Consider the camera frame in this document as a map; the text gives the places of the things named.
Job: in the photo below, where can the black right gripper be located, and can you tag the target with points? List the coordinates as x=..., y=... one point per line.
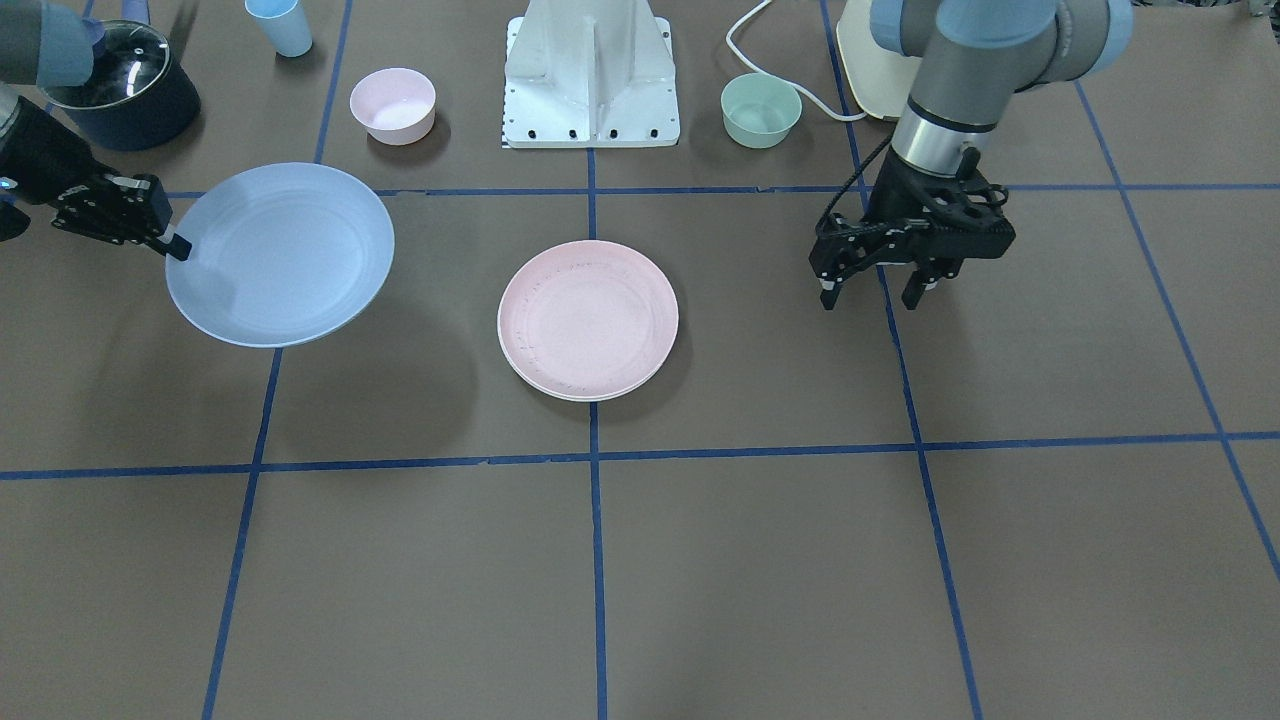
x=42, y=152

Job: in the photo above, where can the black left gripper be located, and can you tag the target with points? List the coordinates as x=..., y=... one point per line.
x=889, y=202

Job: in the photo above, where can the blue plate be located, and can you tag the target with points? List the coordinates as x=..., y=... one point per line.
x=281, y=255

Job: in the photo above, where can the pink plate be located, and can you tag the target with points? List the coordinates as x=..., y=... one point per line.
x=588, y=307

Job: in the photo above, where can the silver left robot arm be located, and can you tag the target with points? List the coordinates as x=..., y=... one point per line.
x=946, y=71

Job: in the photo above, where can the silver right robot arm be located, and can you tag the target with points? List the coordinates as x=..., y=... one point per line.
x=73, y=84

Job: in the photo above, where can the dark blue cooking pot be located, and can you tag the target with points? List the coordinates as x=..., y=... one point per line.
x=137, y=96

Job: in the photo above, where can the cream toaster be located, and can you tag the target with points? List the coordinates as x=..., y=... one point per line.
x=879, y=71

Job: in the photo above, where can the green bowl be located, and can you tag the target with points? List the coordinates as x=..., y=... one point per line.
x=758, y=111

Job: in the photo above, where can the light blue cup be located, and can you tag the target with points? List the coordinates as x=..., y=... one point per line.
x=285, y=24

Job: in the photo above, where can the pink bowl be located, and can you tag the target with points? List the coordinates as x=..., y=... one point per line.
x=396, y=106

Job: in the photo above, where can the cream plate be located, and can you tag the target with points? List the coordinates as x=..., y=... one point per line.
x=595, y=389

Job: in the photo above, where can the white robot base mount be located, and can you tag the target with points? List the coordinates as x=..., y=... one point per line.
x=590, y=75

